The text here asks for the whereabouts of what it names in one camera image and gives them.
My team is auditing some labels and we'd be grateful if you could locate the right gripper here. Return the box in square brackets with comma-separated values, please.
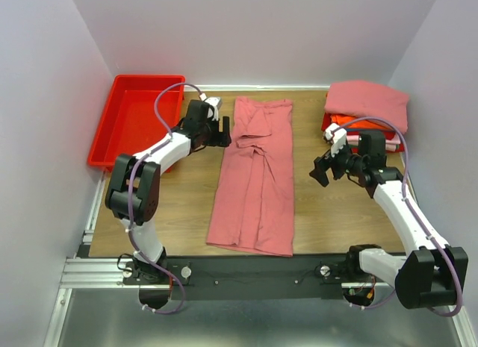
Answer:
[308, 138, 366, 187]

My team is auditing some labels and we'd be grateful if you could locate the pink t-shirt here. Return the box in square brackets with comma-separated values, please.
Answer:
[206, 97, 295, 257]

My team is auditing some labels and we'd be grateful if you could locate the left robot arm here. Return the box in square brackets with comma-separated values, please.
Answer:
[105, 94, 232, 284]

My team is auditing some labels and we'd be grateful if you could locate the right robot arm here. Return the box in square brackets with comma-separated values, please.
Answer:
[309, 124, 468, 316]

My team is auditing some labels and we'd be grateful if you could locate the folded pink shirt on stack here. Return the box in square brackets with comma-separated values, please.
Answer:
[324, 80, 409, 133]

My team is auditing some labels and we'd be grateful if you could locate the folded red shirt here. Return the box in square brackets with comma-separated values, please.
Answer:
[384, 131, 404, 152]
[321, 113, 332, 132]

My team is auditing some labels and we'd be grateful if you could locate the folded orange shirt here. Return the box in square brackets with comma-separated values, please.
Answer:
[330, 113, 391, 131]

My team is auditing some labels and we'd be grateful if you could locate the folded light pink shirt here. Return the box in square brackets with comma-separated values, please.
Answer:
[347, 134, 404, 152]

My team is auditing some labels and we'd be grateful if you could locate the folded bottom red shirt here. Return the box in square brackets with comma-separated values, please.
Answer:
[384, 131, 404, 152]

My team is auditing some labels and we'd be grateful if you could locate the red plastic bin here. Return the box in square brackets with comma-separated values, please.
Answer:
[87, 75, 185, 172]

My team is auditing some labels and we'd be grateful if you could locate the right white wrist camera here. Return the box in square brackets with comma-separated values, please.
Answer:
[323, 123, 350, 157]

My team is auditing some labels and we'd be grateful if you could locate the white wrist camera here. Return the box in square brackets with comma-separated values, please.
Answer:
[323, 123, 350, 157]
[199, 93, 223, 121]

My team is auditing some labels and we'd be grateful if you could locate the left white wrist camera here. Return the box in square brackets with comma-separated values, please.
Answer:
[199, 93, 223, 121]

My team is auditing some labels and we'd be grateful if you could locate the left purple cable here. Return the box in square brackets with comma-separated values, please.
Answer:
[126, 84, 206, 315]

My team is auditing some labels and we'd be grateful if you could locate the purple cable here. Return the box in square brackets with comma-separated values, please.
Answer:
[126, 84, 206, 315]
[332, 116, 464, 318]

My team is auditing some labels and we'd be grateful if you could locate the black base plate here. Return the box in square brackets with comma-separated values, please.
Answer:
[117, 254, 347, 301]

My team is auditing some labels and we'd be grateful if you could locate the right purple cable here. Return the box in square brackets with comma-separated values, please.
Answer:
[332, 116, 464, 318]

